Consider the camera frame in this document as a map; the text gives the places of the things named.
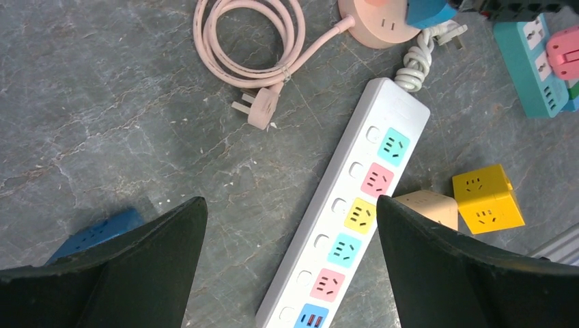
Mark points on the teal power strip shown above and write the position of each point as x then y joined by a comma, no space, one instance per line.
523,47

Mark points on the yellow cube socket adapter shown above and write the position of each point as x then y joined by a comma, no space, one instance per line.
486,200

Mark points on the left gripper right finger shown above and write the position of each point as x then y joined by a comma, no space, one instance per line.
443,278

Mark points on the beige cube socket adapter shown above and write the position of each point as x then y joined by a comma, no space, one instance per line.
437,207

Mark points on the blue green striped adapter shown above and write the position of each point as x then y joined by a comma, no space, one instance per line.
572,88

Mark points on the pink adapter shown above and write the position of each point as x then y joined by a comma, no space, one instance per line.
562,51

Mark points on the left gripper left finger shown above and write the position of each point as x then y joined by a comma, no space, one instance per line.
141,278

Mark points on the small blue plug adapter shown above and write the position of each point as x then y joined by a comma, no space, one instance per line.
422,14

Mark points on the blue cube socket adapter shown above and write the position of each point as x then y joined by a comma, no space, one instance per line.
98,233

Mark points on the pink round socket hub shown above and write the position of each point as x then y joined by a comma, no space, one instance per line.
378,24

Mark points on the white multicolour power strip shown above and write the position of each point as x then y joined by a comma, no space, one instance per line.
340,220

